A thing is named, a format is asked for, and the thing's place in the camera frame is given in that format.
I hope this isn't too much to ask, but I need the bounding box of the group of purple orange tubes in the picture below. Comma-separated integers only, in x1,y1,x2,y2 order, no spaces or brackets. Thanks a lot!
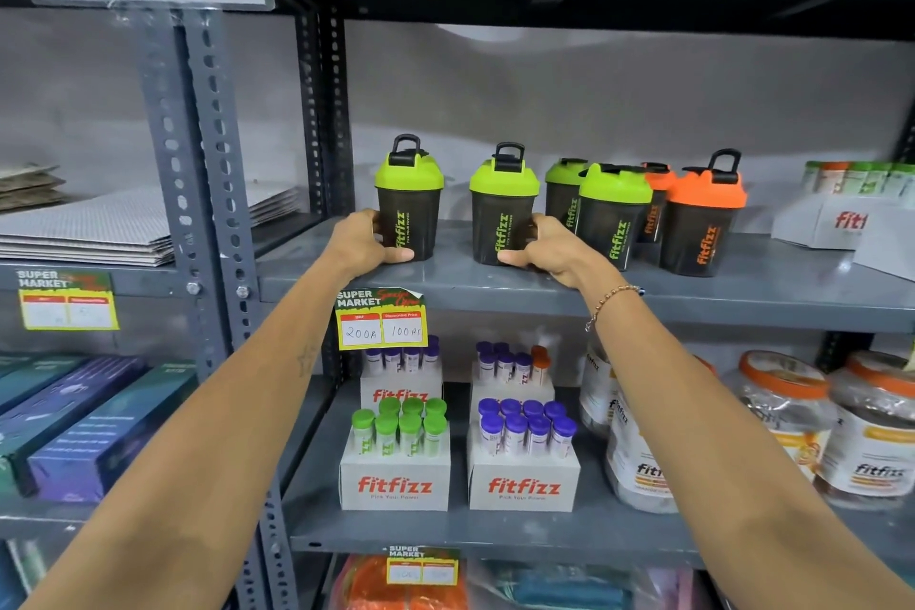
475,341,553,387

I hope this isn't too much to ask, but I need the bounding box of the teal plastic wrapped pack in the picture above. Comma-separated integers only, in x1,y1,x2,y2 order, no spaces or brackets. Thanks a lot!
480,561,641,610

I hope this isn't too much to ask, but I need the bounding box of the person's left forearm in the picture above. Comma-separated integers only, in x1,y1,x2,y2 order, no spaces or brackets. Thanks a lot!
20,252,362,610

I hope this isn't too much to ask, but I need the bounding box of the dark purple long carton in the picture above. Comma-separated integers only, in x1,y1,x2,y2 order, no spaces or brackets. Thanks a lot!
0,356,149,498

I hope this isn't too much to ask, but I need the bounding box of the black shaker bottle orange lid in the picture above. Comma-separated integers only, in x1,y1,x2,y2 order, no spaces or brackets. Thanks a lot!
638,162,677,245
658,148,749,279

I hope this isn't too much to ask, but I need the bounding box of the group of green capped tubes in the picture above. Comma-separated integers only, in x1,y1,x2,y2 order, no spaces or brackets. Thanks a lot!
350,396,449,459

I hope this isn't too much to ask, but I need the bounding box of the stack of brown flat packets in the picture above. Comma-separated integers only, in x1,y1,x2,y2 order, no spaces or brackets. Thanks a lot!
0,163,67,214

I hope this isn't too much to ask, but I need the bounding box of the person's right forearm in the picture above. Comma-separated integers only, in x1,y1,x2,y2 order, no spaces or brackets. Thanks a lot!
572,261,915,610

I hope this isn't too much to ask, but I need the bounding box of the black shaker bottle green lid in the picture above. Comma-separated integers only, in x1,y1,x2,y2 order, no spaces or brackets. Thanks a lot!
544,158,591,236
577,163,653,273
469,142,541,268
375,133,446,263

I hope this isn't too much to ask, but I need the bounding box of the white display carton red print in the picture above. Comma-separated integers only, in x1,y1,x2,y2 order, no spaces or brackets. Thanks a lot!
467,425,581,514
339,427,452,513
469,363,556,410
359,365,444,412

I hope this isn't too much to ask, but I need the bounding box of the person's left hand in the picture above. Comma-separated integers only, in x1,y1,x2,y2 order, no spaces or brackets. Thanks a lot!
330,209,416,282

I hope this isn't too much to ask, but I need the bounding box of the teal long carton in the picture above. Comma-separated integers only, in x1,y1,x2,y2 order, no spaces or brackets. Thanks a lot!
0,355,88,417

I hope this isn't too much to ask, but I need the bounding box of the grey metal shelving rack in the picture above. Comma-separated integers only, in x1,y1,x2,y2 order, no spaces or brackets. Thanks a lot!
0,0,337,610
254,0,915,610

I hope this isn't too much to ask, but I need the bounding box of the orange plastic wrapped pack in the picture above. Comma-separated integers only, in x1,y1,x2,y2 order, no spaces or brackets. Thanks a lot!
330,554,470,610

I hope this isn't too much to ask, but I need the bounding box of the group of purple capped tubes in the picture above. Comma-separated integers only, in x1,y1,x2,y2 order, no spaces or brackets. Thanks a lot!
363,335,441,376
478,398,579,459

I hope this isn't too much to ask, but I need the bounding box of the stack of grey padded sheets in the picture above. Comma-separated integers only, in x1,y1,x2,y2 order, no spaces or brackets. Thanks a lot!
0,182,303,268

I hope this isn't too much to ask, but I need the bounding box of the blue purple long carton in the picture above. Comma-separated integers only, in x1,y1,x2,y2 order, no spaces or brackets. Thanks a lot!
27,362,199,505

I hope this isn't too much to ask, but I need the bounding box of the white display box of sachets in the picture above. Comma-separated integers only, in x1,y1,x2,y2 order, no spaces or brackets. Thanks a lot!
771,161,915,283

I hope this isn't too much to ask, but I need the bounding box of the green yellow shelf price label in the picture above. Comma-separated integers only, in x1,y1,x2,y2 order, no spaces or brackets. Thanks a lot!
17,269,120,332
385,544,460,588
335,285,429,352

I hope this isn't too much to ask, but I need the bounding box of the person's right hand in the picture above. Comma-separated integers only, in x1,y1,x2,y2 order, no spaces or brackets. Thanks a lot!
497,213,610,290

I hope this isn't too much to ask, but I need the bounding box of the beaded wrist bracelet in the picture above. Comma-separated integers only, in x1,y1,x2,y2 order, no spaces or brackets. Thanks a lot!
585,284,644,334

